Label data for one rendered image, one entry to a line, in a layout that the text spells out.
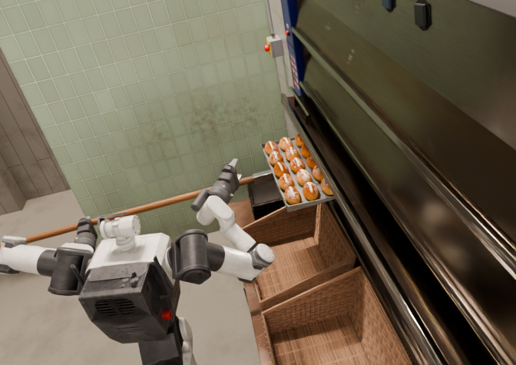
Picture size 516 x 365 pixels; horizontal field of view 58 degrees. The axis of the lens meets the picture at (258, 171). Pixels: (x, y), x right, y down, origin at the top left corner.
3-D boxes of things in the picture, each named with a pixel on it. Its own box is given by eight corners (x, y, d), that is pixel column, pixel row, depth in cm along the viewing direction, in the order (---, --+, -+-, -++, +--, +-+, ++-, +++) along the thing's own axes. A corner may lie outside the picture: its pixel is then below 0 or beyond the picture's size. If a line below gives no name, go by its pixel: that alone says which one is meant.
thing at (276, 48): (280, 51, 282) (277, 34, 276) (284, 55, 273) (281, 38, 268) (268, 53, 281) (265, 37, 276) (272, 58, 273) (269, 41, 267)
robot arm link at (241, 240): (240, 217, 175) (277, 254, 173) (225, 235, 179) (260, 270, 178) (229, 227, 166) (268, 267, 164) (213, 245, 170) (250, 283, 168)
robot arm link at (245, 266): (281, 270, 164) (230, 257, 151) (258, 292, 169) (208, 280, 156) (272, 245, 172) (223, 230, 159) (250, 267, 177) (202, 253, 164)
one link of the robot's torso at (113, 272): (192, 355, 151) (159, 277, 132) (94, 363, 156) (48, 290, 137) (204, 286, 176) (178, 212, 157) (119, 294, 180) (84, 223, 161)
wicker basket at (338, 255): (325, 226, 269) (319, 187, 254) (362, 297, 221) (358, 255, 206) (243, 248, 265) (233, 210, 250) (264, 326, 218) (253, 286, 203)
